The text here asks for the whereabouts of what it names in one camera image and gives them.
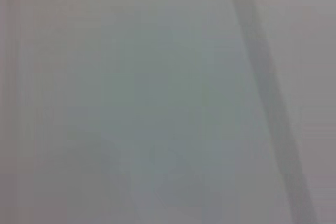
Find blurry grey diagonal bar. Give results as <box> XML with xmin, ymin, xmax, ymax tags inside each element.
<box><xmin>225</xmin><ymin>0</ymin><xmax>320</xmax><ymax>224</ymax></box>

